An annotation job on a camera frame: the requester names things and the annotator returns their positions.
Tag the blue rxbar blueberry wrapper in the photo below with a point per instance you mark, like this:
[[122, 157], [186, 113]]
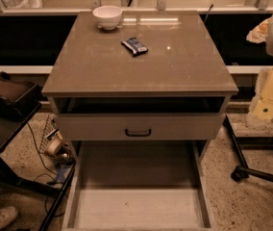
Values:
[[134, 46]]

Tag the grey drawer cabinet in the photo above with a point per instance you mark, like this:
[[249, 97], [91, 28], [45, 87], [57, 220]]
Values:
[[182, 74]]

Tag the open grey middle drawer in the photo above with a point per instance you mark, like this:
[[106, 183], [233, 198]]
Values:
[[138, 186]]

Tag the white ceramic bowl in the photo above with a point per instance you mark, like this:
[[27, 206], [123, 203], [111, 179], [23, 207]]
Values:
[[107, 17]]

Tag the roll of tape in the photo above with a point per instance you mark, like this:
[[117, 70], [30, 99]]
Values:
[[53, 146]]

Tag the dark brown bag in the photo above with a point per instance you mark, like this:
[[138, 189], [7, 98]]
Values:
[[17, 98]]

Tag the black side table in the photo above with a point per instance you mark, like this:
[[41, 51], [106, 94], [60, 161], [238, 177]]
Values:
[[8, 130]]

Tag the white sneaker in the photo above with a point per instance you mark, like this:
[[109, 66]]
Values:
[[2, 217]]

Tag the black drawer handle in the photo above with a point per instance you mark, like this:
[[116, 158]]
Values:
[[145, 133]]

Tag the metal wire basket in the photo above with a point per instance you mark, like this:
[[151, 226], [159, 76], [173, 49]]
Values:
[[64, 156]]

